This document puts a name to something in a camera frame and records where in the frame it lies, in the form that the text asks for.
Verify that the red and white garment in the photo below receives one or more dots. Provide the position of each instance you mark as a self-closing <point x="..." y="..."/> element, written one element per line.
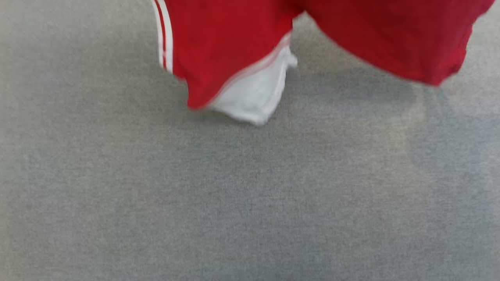
<point x="218" y="47"/>

